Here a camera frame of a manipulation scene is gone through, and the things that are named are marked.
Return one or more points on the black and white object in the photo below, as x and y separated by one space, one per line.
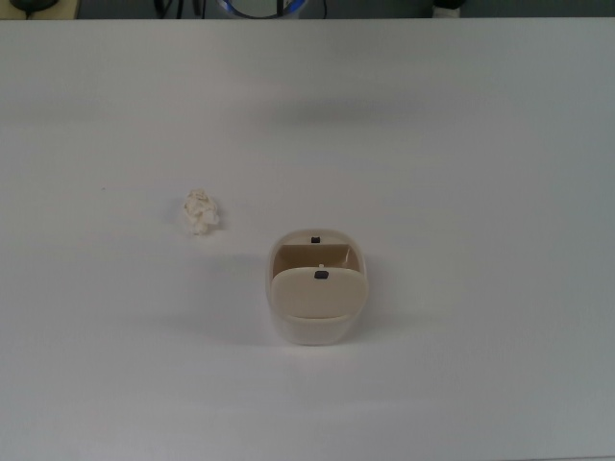
448 4

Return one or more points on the white paper trash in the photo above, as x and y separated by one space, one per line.
200 213

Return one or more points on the small white bin with lid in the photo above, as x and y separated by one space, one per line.
314 295

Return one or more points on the black rounded object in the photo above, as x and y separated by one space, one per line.
33 6

